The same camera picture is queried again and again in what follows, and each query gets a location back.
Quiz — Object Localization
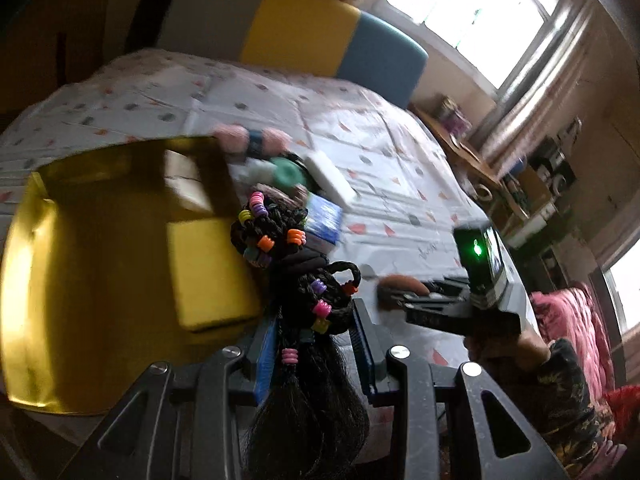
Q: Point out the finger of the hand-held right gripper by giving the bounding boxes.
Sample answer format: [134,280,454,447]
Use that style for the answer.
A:
[425,274,473,293]
[392,292,471,311]

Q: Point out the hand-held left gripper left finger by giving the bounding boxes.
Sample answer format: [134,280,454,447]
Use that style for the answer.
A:
[65,310,281,480]

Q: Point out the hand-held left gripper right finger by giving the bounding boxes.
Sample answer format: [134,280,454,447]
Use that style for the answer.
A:
[350,297,571,480]

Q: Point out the brown makeup puff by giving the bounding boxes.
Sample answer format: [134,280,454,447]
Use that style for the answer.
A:
[375,275,431,313]

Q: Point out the black braided beaded hair piece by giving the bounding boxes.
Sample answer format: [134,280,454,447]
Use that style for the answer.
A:
[230,190,371,480]

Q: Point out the white foam block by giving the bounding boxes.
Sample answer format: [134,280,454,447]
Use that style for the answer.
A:
[305,152,358,206]

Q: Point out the gold metal tray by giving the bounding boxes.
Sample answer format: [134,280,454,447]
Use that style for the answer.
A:
[0,136,271,418]

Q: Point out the pink towel blue band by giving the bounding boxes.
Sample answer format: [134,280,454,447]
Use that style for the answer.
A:
[212,126,291,158]

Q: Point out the person's right forearm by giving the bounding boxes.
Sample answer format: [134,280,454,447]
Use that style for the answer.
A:
[520,340,631,476]

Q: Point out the green and white soft puff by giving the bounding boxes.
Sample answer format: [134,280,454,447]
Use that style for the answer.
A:
[240,155,313,191]

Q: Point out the person's right hand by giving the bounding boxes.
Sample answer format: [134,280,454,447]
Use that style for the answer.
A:
[462,332,553,373]

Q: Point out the pink quilted blanket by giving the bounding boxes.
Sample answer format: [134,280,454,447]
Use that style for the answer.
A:
[530,285,640,431]

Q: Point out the yellow sponge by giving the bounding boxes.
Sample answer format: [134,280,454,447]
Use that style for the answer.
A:
[166,216,263,333]

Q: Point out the cluttered shelf unit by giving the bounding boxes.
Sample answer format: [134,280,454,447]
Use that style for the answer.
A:
[500,120,586,246]

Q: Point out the blue packet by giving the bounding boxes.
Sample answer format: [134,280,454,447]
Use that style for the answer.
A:
[302,194,346,253]

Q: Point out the wooden side desk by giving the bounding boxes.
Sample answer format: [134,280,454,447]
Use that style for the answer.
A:
[410,105,506,191]

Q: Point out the small side window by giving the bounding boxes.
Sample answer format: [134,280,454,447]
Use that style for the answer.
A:
[602,240,640,336]

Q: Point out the purple tin can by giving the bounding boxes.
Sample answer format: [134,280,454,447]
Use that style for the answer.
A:
[440,97,472,133]

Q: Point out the printed white tablecloth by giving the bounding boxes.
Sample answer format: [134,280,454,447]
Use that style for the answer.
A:
[0,50,541,461]

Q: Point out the wooden wardrobe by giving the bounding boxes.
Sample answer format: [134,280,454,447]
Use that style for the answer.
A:
[0,0,131,116]

